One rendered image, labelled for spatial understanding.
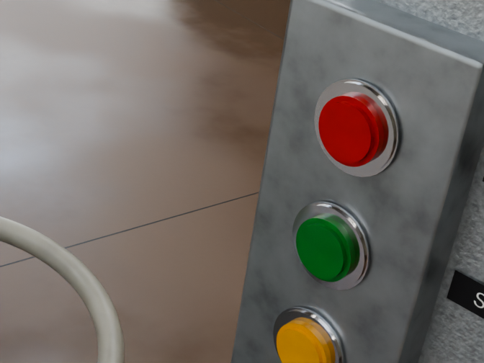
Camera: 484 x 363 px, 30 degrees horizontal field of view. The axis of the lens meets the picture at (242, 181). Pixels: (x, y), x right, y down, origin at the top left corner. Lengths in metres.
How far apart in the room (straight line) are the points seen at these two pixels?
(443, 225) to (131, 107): 3.43
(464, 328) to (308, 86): 0.11
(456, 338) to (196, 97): 3.55
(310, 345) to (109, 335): 0.71
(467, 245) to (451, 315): 0.03
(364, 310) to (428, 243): 0.04
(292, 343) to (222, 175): 2.94
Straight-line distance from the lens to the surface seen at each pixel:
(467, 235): 0.34
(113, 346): 1.05
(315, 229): 0.34
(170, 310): 2.63
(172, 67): 4.15
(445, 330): 0.36
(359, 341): 0.36
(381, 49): 0.31
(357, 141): 0.32
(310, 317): 0.37
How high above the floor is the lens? 1.63
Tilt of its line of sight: 30 degrees down
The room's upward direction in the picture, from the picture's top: 9 degrees clockwise
